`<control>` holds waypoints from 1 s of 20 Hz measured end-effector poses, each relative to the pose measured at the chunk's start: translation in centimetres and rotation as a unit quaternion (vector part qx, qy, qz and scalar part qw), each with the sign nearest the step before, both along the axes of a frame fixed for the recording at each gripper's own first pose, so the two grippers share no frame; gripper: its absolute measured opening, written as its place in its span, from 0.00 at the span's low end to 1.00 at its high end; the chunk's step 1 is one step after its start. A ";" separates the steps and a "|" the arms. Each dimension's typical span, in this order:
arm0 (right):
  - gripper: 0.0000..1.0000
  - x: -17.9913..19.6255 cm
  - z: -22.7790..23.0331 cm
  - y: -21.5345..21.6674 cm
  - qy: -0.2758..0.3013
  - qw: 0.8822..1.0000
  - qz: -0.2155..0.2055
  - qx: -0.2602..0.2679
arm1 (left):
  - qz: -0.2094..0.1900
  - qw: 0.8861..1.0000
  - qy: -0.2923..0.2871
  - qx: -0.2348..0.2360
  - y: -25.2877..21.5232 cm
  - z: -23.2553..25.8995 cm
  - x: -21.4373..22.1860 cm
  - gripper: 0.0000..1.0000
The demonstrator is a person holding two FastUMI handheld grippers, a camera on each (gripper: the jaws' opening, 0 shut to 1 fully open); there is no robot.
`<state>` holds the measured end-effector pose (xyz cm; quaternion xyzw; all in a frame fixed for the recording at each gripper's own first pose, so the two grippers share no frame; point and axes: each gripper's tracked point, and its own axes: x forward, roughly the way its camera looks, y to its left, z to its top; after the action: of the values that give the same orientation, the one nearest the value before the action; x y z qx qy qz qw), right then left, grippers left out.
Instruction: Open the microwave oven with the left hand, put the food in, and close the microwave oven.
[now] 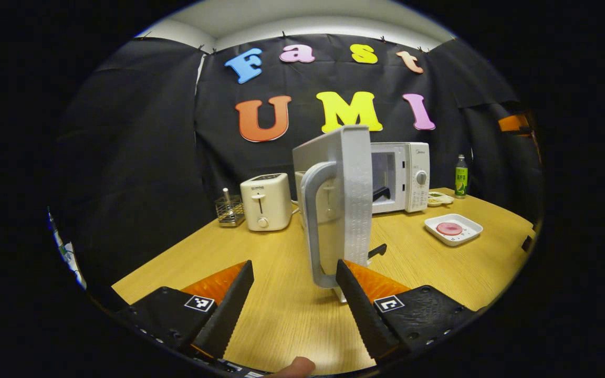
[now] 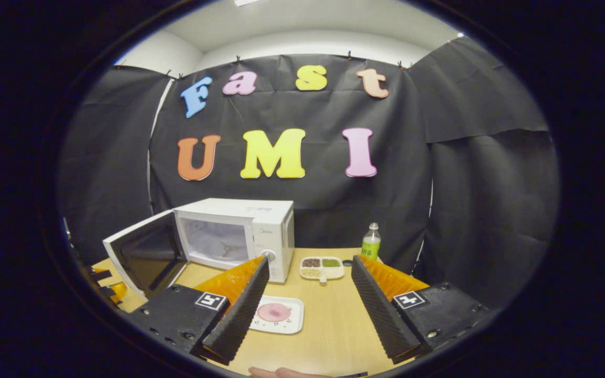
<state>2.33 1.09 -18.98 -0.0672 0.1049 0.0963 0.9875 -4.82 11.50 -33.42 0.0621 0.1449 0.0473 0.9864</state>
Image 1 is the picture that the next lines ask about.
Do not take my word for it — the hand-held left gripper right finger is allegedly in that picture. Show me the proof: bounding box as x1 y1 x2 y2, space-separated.
336 260 477 360

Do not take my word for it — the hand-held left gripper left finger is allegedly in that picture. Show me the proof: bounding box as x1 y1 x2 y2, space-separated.
116 260 255 359

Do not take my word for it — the white square plate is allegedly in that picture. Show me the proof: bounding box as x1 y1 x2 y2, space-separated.
424 213 484 247

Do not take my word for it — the white microwave oven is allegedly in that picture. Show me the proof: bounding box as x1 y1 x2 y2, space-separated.
292 125 431 304

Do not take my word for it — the green drink bottle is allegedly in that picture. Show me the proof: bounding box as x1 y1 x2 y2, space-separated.
455 154 469 199

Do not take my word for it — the white toaster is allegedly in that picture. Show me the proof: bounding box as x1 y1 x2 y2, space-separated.
240 173 293 232

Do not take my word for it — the metal wire holder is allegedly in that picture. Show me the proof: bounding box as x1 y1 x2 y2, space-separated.
215 188 245 227

